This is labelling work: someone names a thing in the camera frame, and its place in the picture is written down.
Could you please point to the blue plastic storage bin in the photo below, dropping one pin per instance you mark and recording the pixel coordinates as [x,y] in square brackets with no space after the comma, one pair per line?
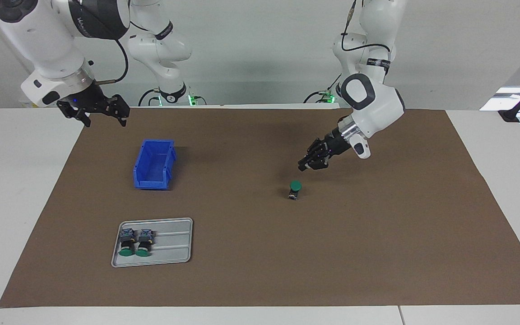
[154,180]

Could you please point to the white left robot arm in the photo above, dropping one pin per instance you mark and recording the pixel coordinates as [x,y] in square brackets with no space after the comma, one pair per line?
[377,104]

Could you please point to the green push button switch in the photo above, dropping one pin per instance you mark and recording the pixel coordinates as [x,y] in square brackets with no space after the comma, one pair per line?
[144,243]
[295,186]
[127,243]

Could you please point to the white power box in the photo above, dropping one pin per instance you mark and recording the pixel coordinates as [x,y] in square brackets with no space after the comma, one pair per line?
[26,104]

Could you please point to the brown paper table mat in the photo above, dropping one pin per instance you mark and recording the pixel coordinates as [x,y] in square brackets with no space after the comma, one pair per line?
[287,253]

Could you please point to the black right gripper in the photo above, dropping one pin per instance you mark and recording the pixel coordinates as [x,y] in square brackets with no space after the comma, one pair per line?
[86,100]

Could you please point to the grey metal tray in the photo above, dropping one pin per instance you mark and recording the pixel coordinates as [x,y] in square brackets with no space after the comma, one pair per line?
[174,253]

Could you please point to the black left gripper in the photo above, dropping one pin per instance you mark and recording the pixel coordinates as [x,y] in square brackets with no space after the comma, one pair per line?
[334,143]

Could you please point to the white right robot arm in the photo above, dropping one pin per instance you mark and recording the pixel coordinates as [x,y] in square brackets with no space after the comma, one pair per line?
[39,31]

